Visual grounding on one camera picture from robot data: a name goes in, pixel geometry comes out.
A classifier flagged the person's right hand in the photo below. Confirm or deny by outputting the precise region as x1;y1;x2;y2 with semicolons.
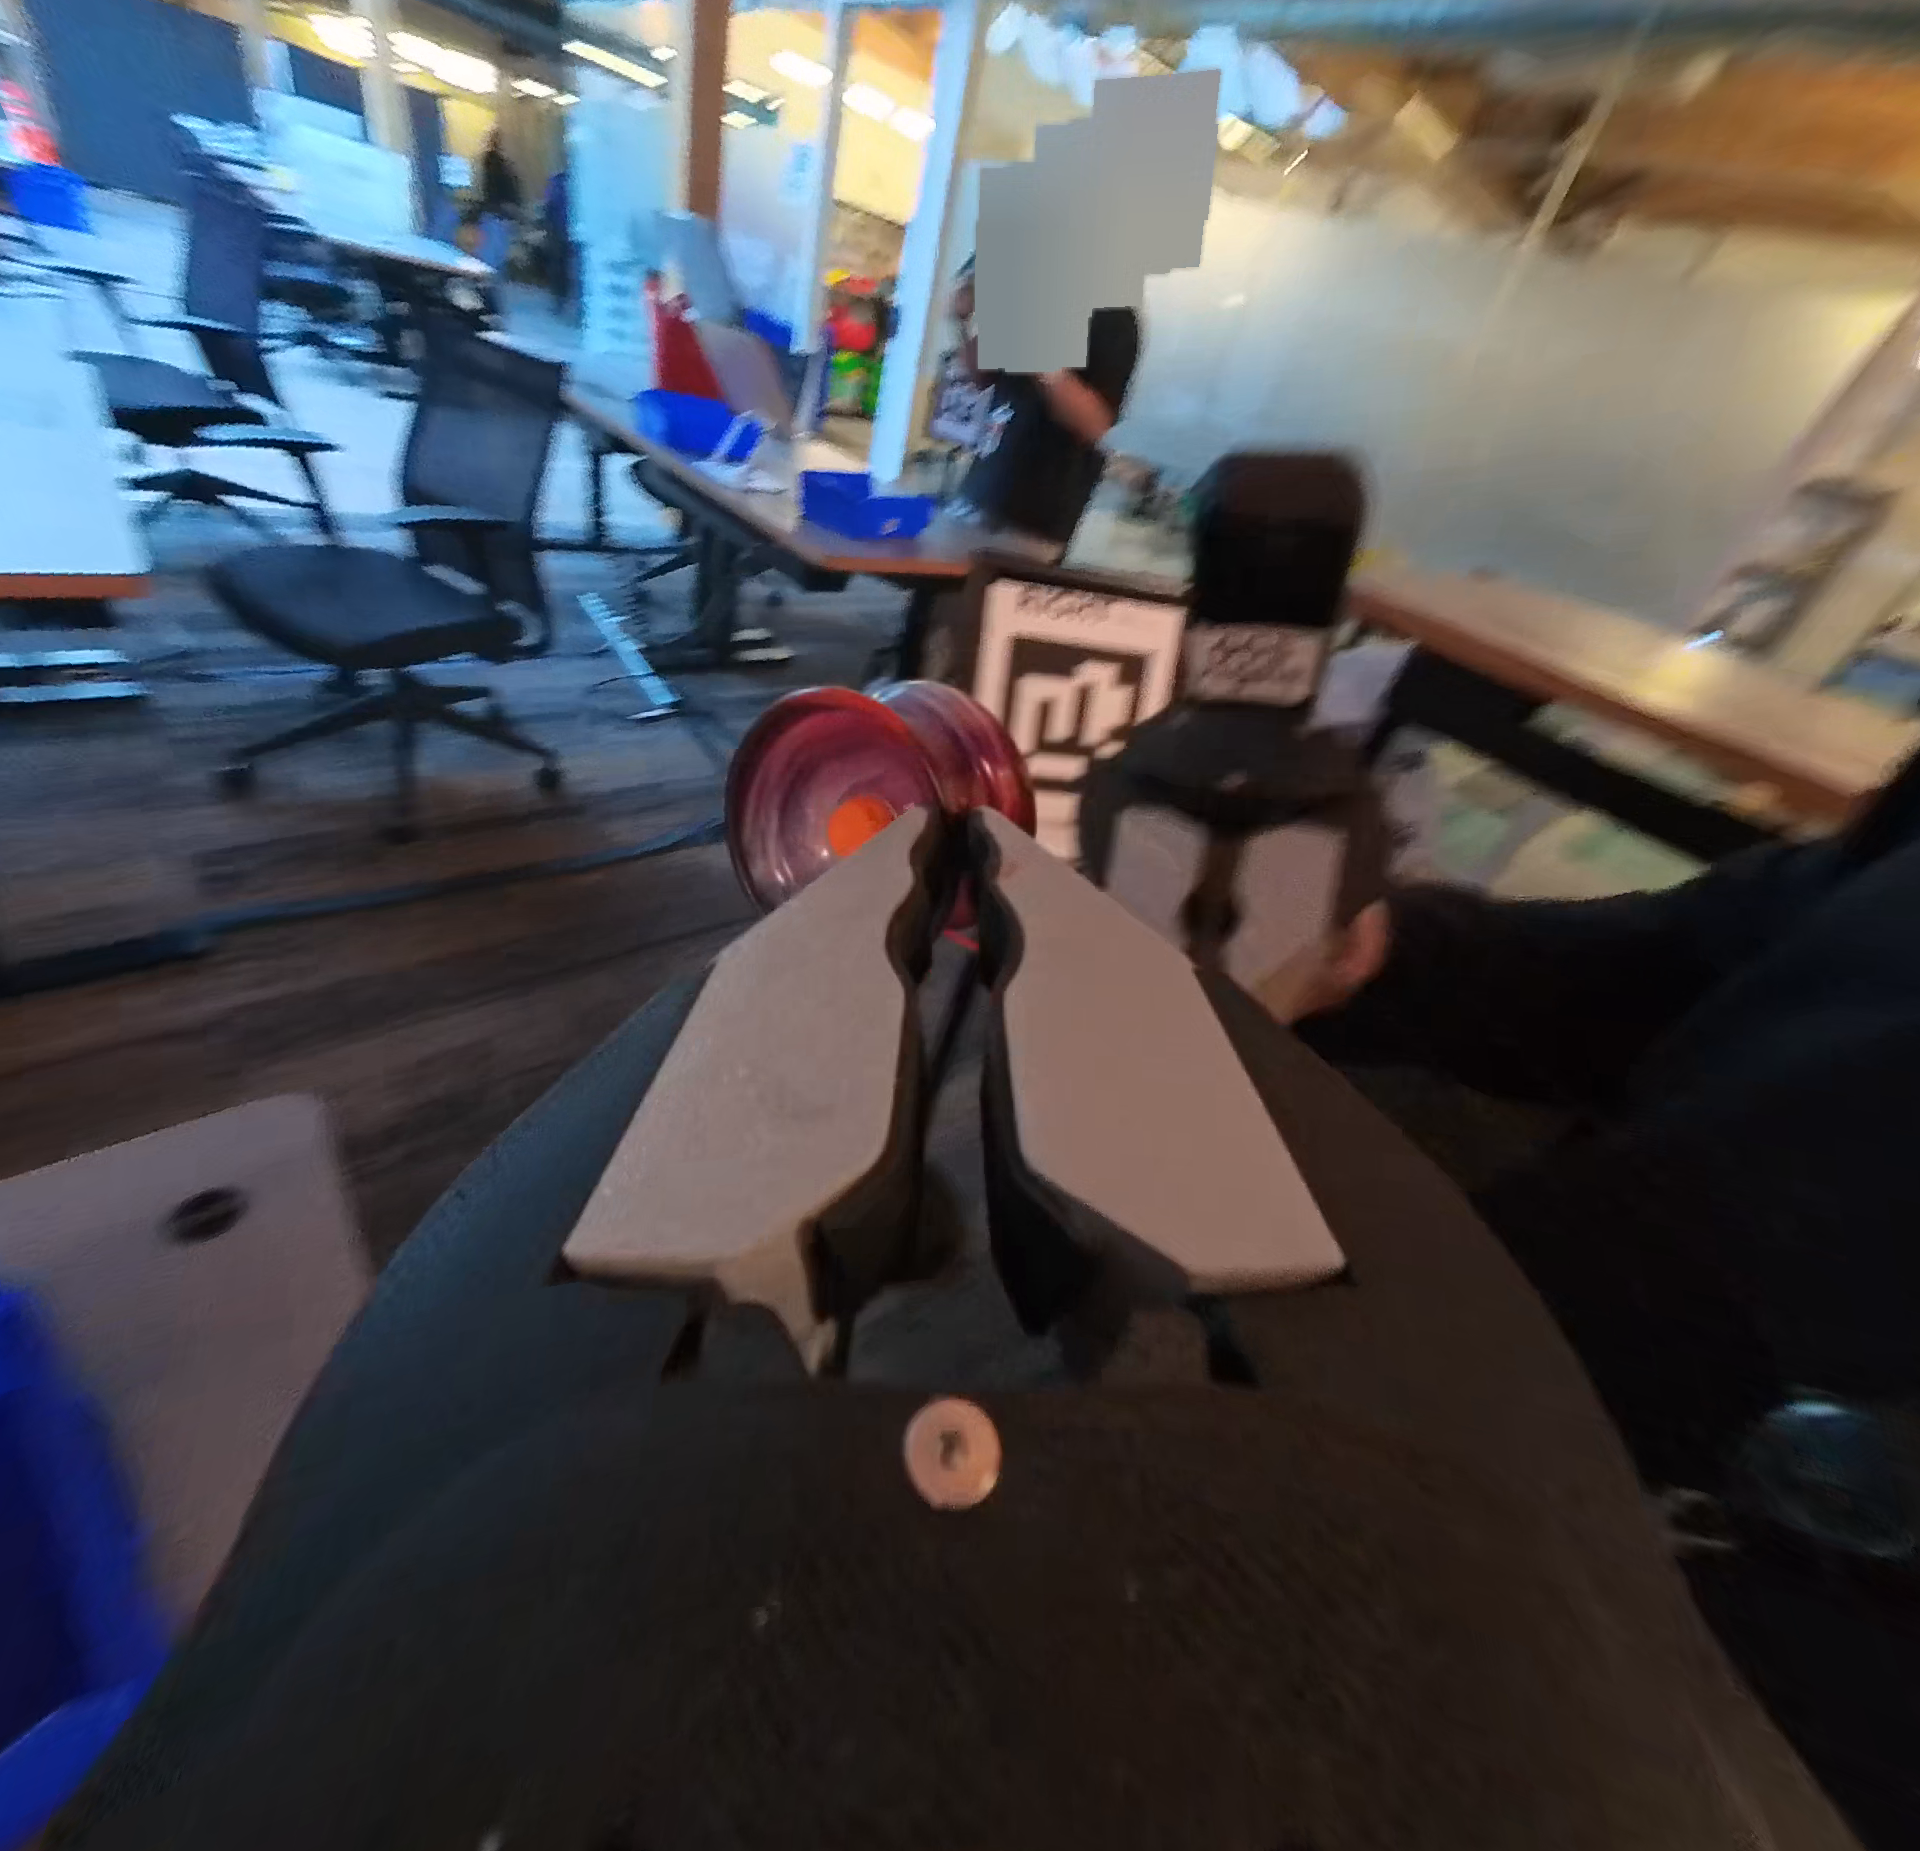
1261;897;1393;1025

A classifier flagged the blue plastic container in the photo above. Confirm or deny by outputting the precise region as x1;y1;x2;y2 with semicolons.
0;1281;175;1851

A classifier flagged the person's right forearm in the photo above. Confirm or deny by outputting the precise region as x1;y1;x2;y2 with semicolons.
1296;771;1920;1237

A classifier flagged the blue plastic bin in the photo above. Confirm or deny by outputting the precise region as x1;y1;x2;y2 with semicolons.
631;387;771;461
799;467;941;545

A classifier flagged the white desk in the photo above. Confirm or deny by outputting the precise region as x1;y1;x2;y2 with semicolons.
0;291;157;605

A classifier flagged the long wooden desk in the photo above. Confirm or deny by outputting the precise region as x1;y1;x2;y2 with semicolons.
562;381;1920;833

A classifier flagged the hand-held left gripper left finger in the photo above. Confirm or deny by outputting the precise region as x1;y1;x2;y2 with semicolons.
562;805;937;1375

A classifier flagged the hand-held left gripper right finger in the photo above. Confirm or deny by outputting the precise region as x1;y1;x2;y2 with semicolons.
961;805;1348;1349

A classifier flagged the black office chair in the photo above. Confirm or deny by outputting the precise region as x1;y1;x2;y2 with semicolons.
67;177;345;533
203;323;571;841

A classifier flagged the purple yoyo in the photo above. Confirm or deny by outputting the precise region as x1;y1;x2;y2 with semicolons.
727;681;1038;935

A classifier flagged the pale wooden board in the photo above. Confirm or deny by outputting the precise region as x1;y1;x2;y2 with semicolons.
0;1093;378;1627

